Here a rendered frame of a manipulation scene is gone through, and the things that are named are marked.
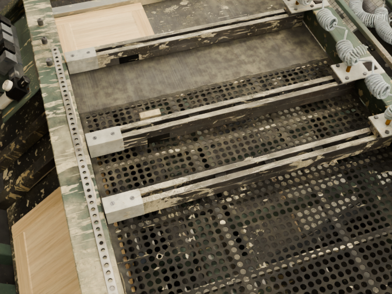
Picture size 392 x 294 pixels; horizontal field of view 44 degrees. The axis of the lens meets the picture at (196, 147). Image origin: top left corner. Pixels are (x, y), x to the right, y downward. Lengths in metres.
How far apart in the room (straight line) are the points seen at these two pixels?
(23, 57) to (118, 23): 0.44
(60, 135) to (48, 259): 0.53
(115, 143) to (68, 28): 0.74
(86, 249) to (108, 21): 1.15
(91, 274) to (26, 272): 0.68
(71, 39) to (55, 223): 0.80
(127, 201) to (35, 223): 0.68
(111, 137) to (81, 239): 0.40
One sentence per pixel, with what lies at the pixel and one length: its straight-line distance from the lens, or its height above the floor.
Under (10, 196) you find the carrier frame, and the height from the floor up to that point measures 0.30.
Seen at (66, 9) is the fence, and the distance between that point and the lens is 2.41.
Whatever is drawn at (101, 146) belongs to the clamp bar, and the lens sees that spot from 1.78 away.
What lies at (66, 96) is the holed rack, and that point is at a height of 0.89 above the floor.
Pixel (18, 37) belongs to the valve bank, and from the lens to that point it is 2.38.
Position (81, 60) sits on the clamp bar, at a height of 0.97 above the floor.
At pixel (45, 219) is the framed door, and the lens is 2.16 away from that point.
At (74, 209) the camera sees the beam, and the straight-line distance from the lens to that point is 1.65.
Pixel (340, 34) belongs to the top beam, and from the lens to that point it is 2.22.
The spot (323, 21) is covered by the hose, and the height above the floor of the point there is 1.81.
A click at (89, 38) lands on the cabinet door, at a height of 0.99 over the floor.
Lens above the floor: 1.78
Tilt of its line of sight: 19 degrees down
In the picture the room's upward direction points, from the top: 53 degrees clockwise
